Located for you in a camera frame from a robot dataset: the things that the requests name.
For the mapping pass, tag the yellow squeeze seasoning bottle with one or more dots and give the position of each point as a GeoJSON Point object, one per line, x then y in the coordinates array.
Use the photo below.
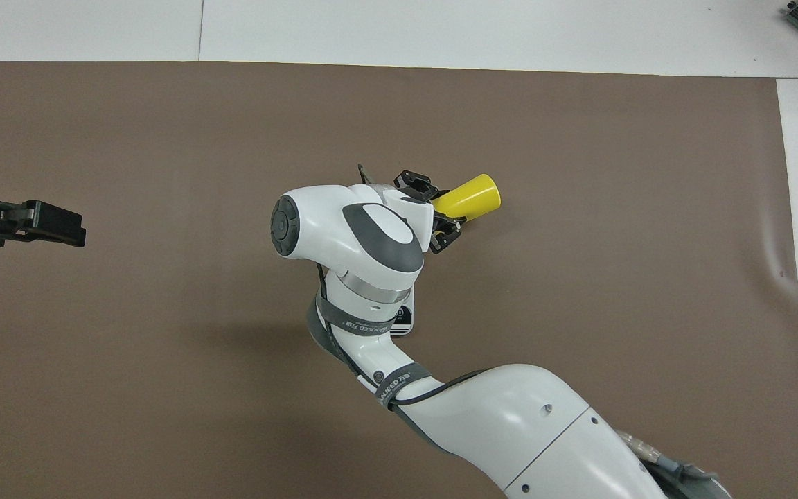
{"type": "Point", "coordinates": [472, 197]}

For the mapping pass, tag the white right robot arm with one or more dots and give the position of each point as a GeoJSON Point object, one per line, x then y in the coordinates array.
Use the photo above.
{"type": "Point", "coordinates": [510, 423]}

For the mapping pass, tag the white digital kitchen scale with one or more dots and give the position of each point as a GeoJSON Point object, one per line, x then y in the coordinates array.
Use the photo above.
{"type": "Point", "coordinates": [404, 324]}

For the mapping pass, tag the brown table mat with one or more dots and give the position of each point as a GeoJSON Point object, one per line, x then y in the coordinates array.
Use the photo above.
{"type": "Point", "coordinates": [163, 360]}

